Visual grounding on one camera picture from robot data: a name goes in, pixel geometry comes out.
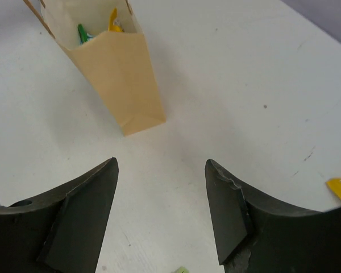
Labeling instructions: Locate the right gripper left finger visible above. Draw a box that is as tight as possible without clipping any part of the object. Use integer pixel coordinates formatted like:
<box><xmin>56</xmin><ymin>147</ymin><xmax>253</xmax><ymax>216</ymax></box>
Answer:
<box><xmin>0</xmin><ymin>158</ymin><xmax>119</xmax><ymax>272</ymax></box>

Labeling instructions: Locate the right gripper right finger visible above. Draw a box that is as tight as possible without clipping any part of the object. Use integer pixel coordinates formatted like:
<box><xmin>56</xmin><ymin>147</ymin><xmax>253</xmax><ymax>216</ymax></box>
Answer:
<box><xmin>205</xmin><ymin>159</ymin><xmax>341</xmax><ymax>272</ymax></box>

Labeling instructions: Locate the green mint sachet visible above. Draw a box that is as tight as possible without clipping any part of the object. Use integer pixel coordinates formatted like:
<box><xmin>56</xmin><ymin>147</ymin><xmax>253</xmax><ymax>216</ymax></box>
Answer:
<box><xmin>172</xmin><ymin>266</ymin><xmax>189</xmax><ymax>273</ymax></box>

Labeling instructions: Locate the brown paper bag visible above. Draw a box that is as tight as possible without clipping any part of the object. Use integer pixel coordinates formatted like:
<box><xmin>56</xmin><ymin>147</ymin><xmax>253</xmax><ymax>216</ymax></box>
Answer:
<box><xmin>25</xmin><ymin>1</ymin><xmax>166</xmax><ymax>135</ymax></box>

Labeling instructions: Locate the green yellow snack bag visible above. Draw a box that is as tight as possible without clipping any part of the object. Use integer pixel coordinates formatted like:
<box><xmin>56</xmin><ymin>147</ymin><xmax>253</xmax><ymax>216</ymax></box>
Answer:
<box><xmin>77</xmin><ymin>24</ymin><xmax>95</xmax><ymax>44</ymax></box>

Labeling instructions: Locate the yellow snack bar wrapper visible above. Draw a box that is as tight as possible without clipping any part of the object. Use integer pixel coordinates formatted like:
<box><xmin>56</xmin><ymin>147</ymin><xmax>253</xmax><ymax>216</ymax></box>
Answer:
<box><xmin>107</xmin><ymin>8</ymin><xmax>124</xmax><ymax>32</ymax></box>

